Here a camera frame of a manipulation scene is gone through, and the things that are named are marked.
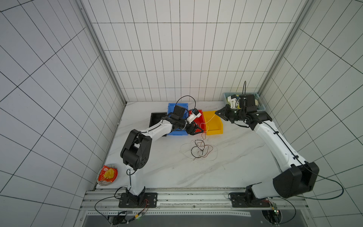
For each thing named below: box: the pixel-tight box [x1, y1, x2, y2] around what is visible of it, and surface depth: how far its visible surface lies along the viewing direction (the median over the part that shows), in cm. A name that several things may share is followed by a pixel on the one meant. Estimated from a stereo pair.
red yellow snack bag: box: [96, 164, 119, 187], surface depth 80 cm
